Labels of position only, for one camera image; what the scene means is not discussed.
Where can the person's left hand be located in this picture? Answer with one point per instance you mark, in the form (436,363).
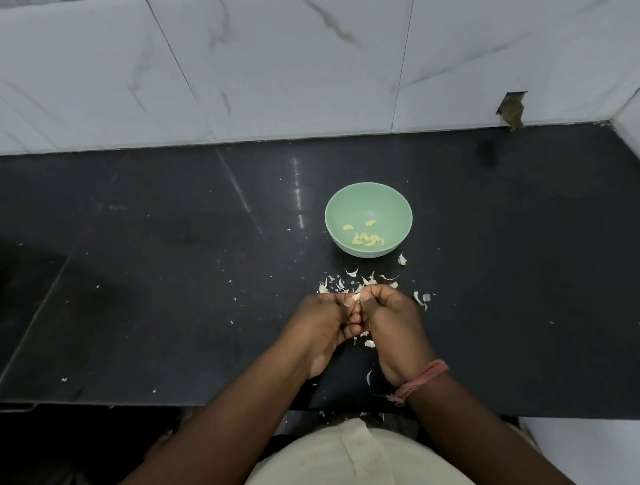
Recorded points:
(315,332)

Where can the person's right hand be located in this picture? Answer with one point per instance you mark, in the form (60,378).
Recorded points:
(397,335)

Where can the person's left fingers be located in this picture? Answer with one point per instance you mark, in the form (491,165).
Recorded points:
(352,320)

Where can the person's right fingers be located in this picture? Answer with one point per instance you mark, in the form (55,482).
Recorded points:
(380,297)

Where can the person's right forearm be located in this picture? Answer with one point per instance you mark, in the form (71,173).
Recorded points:
(475,439)

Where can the person's left forearm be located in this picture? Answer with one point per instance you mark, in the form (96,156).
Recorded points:
(235,424)

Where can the scattered garlic peel scraps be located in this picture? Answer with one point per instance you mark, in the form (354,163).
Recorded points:
(340,285)

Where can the pile of peeled garlic cloves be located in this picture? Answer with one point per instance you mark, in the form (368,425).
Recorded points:
(368,240)

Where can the pink thread wristband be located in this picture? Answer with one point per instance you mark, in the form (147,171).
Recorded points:
(422,378)

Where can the light green bowl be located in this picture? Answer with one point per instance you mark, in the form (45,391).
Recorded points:
(369,200)

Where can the cream shirt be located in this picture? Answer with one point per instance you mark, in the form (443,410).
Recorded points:
(360,457)

